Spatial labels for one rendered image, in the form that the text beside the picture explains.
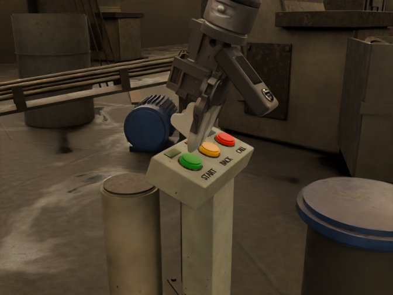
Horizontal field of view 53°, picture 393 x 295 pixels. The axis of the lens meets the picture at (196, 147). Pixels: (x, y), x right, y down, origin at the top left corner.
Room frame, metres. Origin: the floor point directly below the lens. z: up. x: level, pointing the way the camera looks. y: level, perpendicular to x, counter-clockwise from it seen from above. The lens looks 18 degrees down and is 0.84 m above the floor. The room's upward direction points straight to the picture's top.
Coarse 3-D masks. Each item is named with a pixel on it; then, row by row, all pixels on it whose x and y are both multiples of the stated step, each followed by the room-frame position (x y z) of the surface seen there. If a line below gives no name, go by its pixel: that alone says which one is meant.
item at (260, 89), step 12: (228, 48) 0.61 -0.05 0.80; (216, 60) 0.60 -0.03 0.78; (228, 60) 0.59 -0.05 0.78; (240, 60) 0.61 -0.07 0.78; (228, 72) 0.59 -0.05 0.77; (240, 72) 0.58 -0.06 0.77; (252, 72) 0.61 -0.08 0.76; (240, 84) 0.58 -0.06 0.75; (252, 84) 0.58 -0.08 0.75; (264, 84) 0.61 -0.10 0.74; (252, 96) 0.57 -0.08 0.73; (264, 96) 0.57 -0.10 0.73; (252, 108) 0.57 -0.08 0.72; (264, 108) 0.56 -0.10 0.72
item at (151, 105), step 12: (156, 96) 2.74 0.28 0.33; (144, 108) 2.38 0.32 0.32; (156, 108) 2.40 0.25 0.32; (168, 108) 2.58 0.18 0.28; (132, 120) 2.37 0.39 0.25; (144, 120) 2.36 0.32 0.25; (156, 120) 2.35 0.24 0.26; (168, 120) 2.42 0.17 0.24; (132, 132) 2.37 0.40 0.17; (144, 132) 2.36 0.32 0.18; (156, 132) 2.35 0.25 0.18; (168, 132) 2.37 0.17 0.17; (132, 144) 2.39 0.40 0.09; (144, 144) 2.36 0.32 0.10; (156, 144) 2.35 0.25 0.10; (168, 144) 2.55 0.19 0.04
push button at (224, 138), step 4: (220, 132) 0.80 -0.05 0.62; (216, 136) 0.78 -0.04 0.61; (220, 136) 0.78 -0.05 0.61; (224, 136) 0.78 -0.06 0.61; (228, 136) 0.79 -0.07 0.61; (232, 136) 0.79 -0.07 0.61; (220, 140) 0.77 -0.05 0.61; (224, 140) 0.77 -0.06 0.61; (228, 140) 0.77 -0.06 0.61; (232, 140) 0.77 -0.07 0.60; (224, 144) 0.77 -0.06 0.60; (228, 144) 0.77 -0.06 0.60; (232, 144) 0.77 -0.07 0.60
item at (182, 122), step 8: (192, 104) 0.63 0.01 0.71; (184, 112) 0.64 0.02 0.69; (192, 112) 0.63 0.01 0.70; (208, 112) 0.62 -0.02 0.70; (176, 120) 0.64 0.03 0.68; (184, 120) 0.63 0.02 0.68; (192, 120) 0.63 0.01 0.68; (176, 128) 0.64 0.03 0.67; (184, 128) 0.63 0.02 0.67; (200, 128) 0.61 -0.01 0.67; (192, 136) 0.62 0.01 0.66; (200, 136) 0.63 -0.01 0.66; (192, 144) 0.63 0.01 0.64
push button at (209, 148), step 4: (204, 144) 0.72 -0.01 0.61; (208, 144) 0.72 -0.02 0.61; (212, 144) 0.73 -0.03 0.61; (200, 148) 0.71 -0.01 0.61; (204, 148) 0.71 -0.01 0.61; (208, 148) 0.71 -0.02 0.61; (212, 148) 0.71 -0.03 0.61; (216, 148) 0.72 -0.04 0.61; (204, 152) 0.70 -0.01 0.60; (208, 152) 0.70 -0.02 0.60; (212, 152) 0.70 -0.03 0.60; (216, 152) 0.71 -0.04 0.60
